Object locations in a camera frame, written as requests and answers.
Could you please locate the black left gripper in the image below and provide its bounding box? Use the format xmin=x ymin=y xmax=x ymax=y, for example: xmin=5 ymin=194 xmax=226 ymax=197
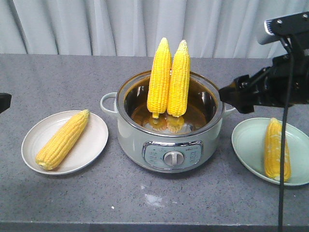
xmin=0 ymin=93 xmax=12 ymax=113

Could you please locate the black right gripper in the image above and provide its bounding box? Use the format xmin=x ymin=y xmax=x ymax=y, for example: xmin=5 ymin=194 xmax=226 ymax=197
xmin=219 ymin=35 xmax=309 ymax=114

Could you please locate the corn cob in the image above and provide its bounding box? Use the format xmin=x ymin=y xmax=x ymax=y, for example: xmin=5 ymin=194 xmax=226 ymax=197
xmin=35 ymin=109 xmax=90 ymax=171
xmin=264 ymin=117 xmax=282 ymax=181
xmin=147 ymin=37 xmax=172 ymax=119
xmin=167 ymin=40 xmax=191 ymax=117

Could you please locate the light green plate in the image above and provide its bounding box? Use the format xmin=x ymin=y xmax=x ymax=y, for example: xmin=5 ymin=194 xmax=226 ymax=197
xmin=231 ymin=117 xmax=309 ymax=186

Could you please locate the white pleated curtain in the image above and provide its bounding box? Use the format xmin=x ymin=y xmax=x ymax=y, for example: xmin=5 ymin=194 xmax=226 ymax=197
xmin=0 ymin=0 xmax=309 ymax=58

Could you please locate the green electric cooking pot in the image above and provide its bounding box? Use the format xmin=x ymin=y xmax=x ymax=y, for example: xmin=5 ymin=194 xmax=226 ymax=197
xmin=101 ymin=71 xmax=233 ymax=173

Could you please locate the beige plate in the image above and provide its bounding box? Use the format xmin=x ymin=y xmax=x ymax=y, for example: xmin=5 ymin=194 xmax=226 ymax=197
xmin=21 ymin=110 xmax=109 ymax=175

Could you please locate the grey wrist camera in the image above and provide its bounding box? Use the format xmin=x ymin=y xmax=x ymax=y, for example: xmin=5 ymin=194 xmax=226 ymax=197
xmin=256 ymin=12 xmax=309 ymax=45

